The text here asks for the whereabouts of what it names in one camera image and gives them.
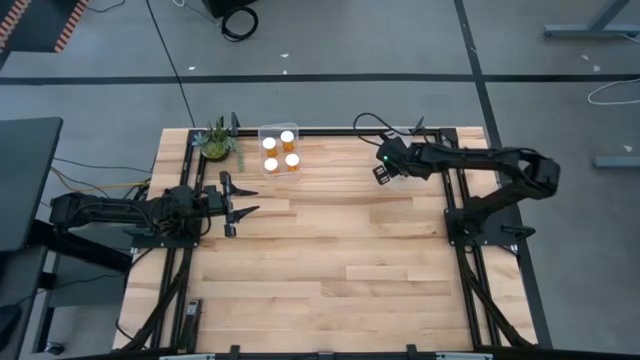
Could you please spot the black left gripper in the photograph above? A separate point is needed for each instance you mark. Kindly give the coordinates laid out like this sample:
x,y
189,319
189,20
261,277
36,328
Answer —
x,y
227,205

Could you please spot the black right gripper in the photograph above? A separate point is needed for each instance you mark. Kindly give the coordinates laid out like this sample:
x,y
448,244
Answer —
x,y
395,156

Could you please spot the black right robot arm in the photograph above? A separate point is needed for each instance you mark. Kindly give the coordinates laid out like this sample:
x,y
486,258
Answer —
x,y
480,160

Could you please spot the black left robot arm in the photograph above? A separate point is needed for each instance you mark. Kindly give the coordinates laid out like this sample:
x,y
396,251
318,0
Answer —
x,y
115,210

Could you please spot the clear plastic bin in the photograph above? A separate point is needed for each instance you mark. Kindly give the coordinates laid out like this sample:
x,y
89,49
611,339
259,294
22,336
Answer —
x,y
279,150

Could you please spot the green succulent plant in pot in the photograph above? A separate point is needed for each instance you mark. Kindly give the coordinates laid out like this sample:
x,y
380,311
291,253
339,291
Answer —
x,y
216,145

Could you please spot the black box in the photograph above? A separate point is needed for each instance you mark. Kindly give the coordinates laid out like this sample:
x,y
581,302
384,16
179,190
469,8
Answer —
x,y
220,6

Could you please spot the black desk top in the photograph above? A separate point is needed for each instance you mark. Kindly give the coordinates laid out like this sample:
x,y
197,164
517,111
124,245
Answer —
x,y
25,185

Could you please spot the grey table foot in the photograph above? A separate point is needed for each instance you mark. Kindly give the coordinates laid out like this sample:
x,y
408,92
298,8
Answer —
x,y
617,162

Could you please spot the black computer mouse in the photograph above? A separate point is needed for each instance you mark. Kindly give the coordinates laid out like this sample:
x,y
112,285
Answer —
x,y
54,348

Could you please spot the black mat with orange edge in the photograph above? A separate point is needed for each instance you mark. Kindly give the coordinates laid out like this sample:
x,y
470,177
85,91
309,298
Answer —
x,y
35,22

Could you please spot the black frame bracket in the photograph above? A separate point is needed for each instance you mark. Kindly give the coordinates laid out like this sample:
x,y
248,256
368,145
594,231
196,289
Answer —
x,y
234,122
419,125

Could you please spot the black aluminium table frame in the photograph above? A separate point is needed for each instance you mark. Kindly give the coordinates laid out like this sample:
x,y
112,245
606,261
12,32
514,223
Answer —
x,y
325,132

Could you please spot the small black camera bar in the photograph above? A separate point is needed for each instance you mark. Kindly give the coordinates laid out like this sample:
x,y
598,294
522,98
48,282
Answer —
x,y
192,325

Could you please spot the black desk frame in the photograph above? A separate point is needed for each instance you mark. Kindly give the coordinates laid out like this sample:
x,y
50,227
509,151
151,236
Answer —
x,y
80,247

